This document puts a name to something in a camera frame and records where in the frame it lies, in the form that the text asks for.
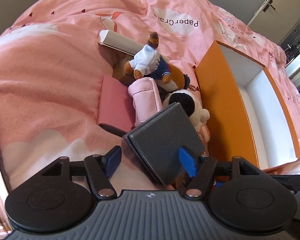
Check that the white black-eared plush toy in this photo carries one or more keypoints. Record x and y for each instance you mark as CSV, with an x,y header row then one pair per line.
x,y
198,115

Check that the long white box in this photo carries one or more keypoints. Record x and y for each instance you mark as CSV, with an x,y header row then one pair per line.
x,y
119,42

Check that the cream door with handle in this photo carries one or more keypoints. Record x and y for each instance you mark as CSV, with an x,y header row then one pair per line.
x,y
275,19

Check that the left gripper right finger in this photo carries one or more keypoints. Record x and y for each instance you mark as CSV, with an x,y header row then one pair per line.
x,y
200,170

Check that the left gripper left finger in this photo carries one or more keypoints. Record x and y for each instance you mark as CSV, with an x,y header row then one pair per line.
x,y
99,169

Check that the dark grey box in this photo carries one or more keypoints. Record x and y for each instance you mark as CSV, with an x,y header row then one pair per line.
x,y
156,143

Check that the pink printed duvet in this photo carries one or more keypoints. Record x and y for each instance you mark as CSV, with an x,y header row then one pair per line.
x,y
52,67

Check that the brown sailor plush keychain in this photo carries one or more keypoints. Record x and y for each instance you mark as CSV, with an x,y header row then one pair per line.
x,y
148,62

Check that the pink fabric pouch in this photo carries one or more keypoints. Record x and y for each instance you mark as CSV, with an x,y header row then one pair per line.
x,y
146,99

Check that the tan square gift box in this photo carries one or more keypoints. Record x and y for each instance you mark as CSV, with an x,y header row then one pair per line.
x,y
119,72

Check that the orange cardboard box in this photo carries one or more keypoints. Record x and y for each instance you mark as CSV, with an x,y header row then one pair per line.
x,y
248,115

